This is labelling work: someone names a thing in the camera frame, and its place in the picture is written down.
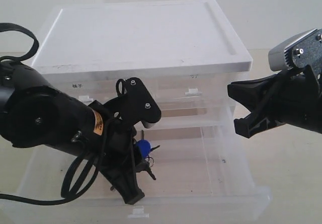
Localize top right small drawer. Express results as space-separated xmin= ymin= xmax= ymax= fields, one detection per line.
xmin=145 ymin=73 xmax=236 ymax=103

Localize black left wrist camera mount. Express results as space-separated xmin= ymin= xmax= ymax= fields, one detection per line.
xmin=116 ymin=77 xmax=162 ymax=128

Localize small drawer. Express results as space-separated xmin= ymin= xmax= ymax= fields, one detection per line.
xmin=37 ymin=79 xmax=141 ymax=114
xmin=145 ymin=73 xmax=236 ymax=103

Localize key bunch with blue fob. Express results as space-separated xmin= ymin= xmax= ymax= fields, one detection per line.
xmin=135 ymin=130 xmax=160 ymax=180

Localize top left small drawer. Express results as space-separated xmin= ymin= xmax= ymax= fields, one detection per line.
xmin=37 ymin=79 xmax=141 ymax=114

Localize wide clear drawer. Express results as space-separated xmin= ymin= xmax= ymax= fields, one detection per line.
xmin=15 ymin=100 xmax=274 ymax=221

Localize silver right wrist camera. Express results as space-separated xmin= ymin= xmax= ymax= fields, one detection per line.
xmin=268 ymin=29 xmax=317 ymax=71

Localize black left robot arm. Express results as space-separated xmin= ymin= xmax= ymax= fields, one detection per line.
xmin=1 ymin=60 xmax=160 ymax=206

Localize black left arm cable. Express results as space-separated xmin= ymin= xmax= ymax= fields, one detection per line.
xmin=0 ymin=22 xmax=131 ymax=206

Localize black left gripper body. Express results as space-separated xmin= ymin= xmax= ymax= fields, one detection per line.
xmin=88 ymin=95 xmax=141 ymax=179

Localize white plastic drawer cabinet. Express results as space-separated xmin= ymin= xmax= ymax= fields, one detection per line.
xmin=27 ymin=0 xmax=252 ymax=111

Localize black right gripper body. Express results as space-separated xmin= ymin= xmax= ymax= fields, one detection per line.
xmin=274 ymin=29 xmax=321 ymax=133

